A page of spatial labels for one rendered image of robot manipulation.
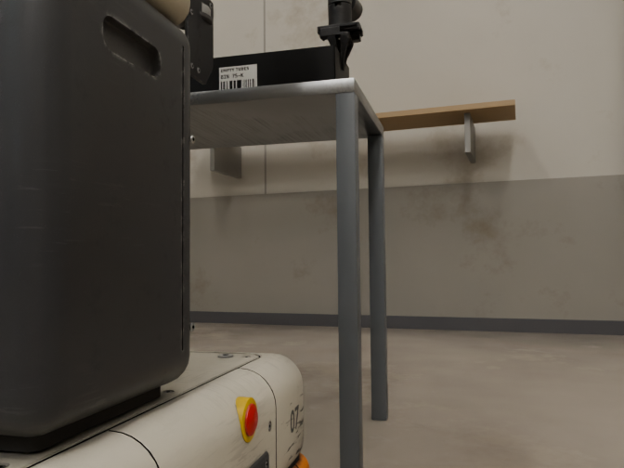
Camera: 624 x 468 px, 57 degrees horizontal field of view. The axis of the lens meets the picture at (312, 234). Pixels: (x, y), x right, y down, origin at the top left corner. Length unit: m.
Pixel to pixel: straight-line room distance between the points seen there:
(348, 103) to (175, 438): 0.82
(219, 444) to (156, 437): 0.10
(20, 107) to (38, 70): 0.03
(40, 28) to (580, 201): 3.37
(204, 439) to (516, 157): 3.24
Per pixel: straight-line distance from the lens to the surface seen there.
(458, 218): 3.65
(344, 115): 1.20
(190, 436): 0.59
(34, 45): 0.49
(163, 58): 0.62
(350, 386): 1.19
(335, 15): 1.46
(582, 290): 3.65
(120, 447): 0.52
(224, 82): 1.44
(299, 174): 3.95
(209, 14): 1.10
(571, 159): 3.70
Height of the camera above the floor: 0.42
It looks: 3 degrees up
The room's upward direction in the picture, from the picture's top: 1 degrees counter-clockwise
